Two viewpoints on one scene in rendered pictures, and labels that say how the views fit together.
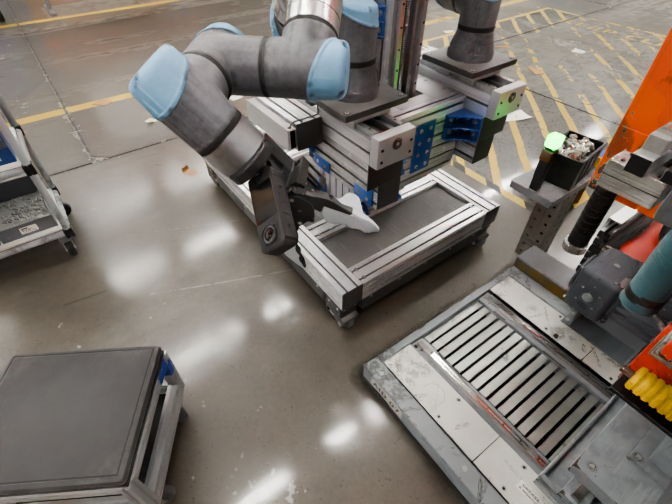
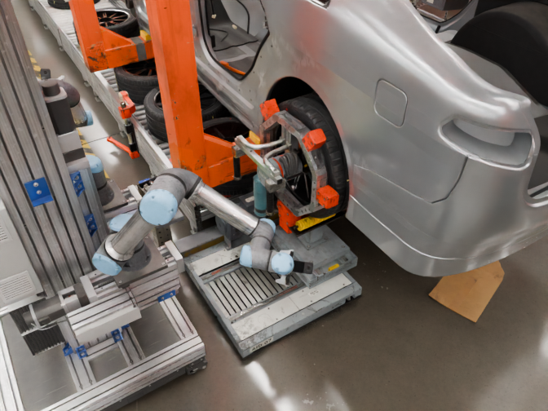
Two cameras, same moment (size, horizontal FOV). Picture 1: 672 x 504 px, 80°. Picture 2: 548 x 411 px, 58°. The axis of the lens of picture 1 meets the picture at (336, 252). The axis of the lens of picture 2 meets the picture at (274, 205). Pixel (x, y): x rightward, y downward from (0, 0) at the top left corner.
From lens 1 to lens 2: 1.84 m
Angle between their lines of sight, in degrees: 60
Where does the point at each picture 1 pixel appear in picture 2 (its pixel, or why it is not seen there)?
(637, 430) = (297, 242)
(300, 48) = (268, 228)
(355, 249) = (160, 335)
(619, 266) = not seen: hidden behind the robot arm
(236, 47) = (264, 244)
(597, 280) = not seen: hidden behind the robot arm
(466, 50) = (107, 196)
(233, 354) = not seen: outside the picture
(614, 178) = (274, 187)
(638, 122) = (187, 162)
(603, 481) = (316, 260)
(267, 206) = (300, 265)
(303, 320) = (192, 395)
